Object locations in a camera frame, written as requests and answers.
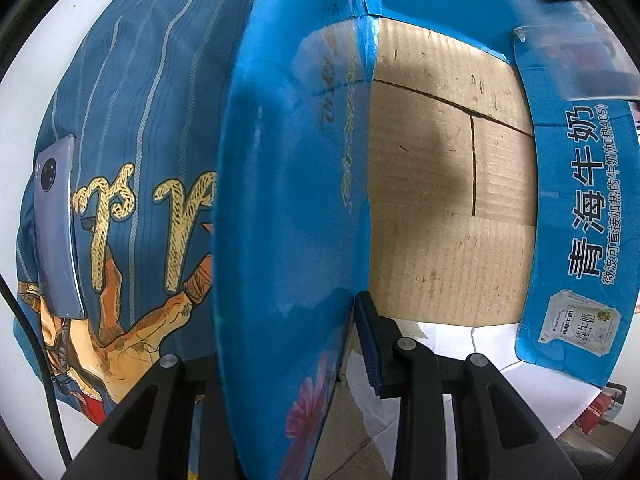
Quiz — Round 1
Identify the blue cardboard milk box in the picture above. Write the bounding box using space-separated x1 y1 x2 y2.
212 0 639 479

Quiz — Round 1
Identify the grey smartphone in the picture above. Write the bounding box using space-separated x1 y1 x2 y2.
34 134 86 320

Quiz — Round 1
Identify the blue striped bed cover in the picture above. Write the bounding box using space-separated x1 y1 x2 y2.
16 0 255 424

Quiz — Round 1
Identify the black cable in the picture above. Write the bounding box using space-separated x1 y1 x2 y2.
0 276 74 468

